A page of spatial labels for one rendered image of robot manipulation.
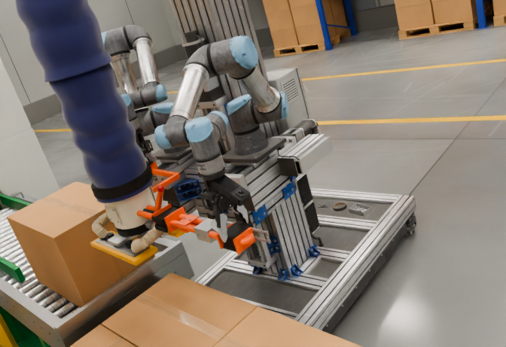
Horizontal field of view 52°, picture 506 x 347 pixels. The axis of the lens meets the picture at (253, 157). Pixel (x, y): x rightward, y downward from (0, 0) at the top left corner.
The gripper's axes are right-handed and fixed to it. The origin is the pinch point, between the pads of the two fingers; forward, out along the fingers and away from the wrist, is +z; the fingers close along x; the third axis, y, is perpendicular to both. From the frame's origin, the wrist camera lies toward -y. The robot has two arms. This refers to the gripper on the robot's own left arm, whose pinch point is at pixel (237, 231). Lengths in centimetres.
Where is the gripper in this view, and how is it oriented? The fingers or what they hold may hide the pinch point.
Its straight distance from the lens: 153.9
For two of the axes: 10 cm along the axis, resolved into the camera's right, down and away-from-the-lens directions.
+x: -6.8, 4.3, -6.0
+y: -6.8, -0.7, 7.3
